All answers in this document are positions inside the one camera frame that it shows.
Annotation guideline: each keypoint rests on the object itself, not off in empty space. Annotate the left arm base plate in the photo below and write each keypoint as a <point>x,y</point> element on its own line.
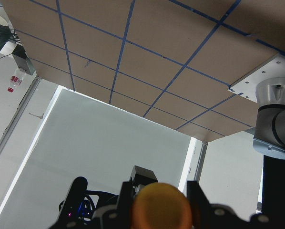
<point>246,86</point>

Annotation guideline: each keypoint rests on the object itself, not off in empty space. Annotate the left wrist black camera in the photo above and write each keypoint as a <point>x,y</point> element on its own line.
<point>73,200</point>

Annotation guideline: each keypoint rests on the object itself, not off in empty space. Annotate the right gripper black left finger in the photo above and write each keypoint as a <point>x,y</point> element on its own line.
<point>114,211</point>

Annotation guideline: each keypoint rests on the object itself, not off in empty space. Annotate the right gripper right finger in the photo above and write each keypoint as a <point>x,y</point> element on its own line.
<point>210,216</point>

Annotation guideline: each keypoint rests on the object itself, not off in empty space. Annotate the clear plastic water bottle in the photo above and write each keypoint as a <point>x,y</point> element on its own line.
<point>16,79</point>

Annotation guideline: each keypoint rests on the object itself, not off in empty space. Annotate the yellow push button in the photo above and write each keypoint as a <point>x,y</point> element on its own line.
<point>161,206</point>

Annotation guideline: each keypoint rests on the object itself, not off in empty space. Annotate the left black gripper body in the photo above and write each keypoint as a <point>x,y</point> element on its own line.
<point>141,177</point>

